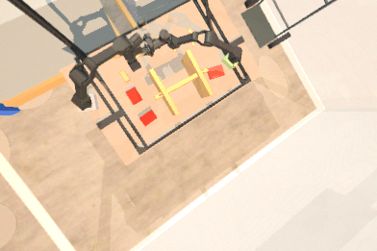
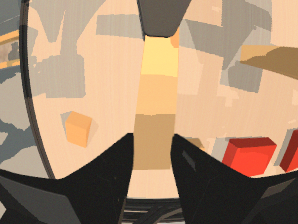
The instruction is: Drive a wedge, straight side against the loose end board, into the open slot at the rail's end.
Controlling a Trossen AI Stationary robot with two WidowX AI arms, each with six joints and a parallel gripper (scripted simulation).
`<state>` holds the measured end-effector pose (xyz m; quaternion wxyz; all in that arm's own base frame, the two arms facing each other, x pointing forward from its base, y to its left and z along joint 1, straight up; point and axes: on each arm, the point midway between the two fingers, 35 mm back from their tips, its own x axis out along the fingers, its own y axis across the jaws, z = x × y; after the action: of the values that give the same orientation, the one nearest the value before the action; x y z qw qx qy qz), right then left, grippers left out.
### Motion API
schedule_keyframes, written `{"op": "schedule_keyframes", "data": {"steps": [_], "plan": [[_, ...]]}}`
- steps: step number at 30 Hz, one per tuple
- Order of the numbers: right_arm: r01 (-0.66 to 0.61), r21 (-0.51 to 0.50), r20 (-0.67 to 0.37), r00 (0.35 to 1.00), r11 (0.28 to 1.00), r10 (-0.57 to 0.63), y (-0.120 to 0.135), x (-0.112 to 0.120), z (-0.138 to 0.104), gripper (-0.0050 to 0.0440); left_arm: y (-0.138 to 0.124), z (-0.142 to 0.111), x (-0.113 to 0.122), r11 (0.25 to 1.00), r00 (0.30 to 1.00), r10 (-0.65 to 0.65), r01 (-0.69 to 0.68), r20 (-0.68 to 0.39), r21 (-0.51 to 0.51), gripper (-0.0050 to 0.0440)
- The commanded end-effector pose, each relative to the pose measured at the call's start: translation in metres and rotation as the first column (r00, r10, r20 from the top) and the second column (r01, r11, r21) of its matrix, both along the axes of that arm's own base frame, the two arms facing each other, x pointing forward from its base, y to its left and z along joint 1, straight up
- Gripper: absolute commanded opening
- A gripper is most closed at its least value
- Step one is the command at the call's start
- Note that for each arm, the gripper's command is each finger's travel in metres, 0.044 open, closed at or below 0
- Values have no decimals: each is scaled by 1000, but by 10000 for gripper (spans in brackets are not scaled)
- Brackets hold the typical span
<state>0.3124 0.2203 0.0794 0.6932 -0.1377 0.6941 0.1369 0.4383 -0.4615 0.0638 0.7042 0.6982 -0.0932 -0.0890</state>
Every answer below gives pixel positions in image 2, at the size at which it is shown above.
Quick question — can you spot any red block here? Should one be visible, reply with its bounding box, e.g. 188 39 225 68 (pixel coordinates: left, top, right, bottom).
279 130 298 172
222 137 277 177

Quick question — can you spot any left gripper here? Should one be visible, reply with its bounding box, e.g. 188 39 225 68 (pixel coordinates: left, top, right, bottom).
137 0 191 42

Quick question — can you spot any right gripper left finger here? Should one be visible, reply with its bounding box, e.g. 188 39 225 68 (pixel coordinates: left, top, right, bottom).
0 133 134 224

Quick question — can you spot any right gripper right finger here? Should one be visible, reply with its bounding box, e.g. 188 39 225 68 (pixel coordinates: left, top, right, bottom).
170 134 298 224

